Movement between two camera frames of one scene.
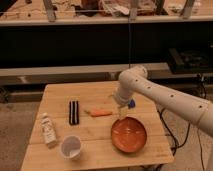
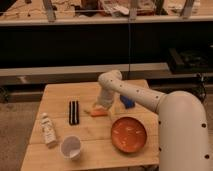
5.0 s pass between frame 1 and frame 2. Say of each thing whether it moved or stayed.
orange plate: stayed
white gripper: moved
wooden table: stayed
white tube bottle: stayed
